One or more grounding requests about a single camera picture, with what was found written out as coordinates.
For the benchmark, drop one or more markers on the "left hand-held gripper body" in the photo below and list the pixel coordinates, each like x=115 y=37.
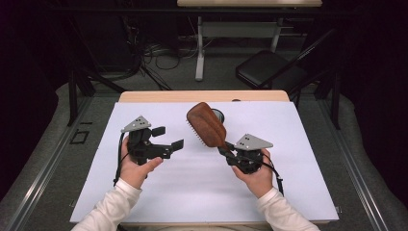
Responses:
x=141 y=144

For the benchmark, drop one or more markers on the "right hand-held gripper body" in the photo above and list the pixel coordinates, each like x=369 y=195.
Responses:
x=250 y=150

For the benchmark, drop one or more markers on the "wooden paddle hairbrush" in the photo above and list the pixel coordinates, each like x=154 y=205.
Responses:
x=207 y=126

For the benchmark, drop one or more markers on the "black mesh pen holder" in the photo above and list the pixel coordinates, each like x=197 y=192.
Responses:
x=220 y=115

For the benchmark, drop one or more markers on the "person's left hand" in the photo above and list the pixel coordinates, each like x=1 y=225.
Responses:
x=136 y=173

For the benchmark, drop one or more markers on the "person's right hand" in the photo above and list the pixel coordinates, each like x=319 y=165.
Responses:
x=256 y=183

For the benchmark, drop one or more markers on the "black metal stand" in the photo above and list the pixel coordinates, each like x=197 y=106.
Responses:
x=73 y=96
x=335 y=102

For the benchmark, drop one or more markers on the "black folding chair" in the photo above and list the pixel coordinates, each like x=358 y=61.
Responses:
x=266 y=69

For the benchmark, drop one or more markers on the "white-framed desk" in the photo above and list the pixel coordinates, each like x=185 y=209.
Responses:
x=237 y=29

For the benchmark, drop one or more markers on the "metal floor rail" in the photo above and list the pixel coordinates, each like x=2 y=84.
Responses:
x=356 y=173
x=41 y=179

